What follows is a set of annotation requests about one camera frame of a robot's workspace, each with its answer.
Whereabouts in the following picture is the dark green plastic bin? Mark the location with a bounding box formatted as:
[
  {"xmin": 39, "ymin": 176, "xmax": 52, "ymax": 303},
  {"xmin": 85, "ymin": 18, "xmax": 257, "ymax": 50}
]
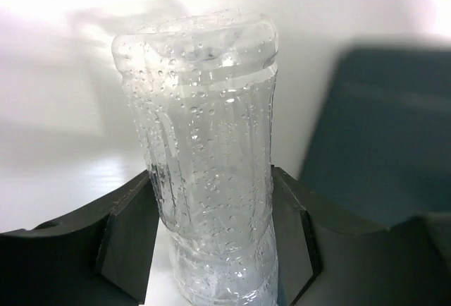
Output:
[{"xmin": 299, "ymin": 44, "xmax": 450, "ymax": 226}]

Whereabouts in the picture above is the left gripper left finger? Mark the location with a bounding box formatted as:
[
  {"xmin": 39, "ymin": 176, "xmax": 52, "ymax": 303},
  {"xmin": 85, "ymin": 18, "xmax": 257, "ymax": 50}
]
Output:
[{"xmin": 1, "ymin": 171, "xmax": 159, "ymax": 305}]

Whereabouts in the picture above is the clear bottle white cap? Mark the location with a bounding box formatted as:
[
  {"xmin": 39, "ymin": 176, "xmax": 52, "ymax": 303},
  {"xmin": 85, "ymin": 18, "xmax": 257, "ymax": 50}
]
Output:
[{"xmin": 111, "ymin": 10, "xmax": 278, "ymax": 305}]

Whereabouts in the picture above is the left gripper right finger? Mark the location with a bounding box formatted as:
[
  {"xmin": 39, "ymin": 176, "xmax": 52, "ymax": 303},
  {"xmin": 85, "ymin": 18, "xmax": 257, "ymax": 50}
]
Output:
[{"xmin": 272, "ymin": 167, "xmax": 450, "ymax": 305}]

